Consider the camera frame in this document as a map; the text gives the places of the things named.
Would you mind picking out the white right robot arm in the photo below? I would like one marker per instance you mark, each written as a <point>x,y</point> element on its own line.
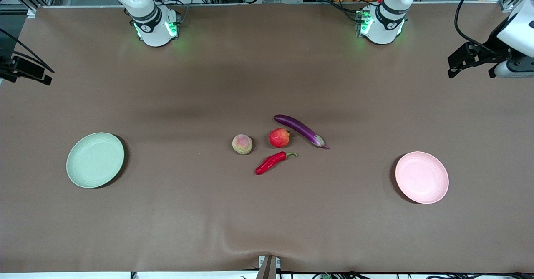
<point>152,24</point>

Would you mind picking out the long purple eggplant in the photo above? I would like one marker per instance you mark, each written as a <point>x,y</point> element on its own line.
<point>300,129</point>

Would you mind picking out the red chili pepper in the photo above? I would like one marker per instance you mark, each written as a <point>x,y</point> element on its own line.
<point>271,162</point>

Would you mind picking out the pink round plate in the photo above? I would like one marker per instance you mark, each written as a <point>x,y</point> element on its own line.
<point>421,177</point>

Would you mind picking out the metal clamp bracket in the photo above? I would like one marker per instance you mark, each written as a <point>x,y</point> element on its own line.
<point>269,267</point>

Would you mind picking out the pale green round plate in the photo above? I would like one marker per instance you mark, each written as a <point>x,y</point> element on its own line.
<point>95,160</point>

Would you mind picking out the red pomegranate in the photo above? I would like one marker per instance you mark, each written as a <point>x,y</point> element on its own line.
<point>279,137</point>

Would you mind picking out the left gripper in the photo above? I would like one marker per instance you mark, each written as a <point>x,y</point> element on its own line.
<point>497,44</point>

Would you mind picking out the brown table cover sheet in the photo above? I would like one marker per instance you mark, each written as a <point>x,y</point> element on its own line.
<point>267,212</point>

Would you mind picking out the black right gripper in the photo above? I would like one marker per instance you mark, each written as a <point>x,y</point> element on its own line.
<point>8,67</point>

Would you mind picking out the yellow-pink peach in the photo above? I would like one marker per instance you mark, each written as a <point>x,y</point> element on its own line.
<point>242,144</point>

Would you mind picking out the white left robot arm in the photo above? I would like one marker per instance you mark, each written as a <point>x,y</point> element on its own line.
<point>384,24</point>

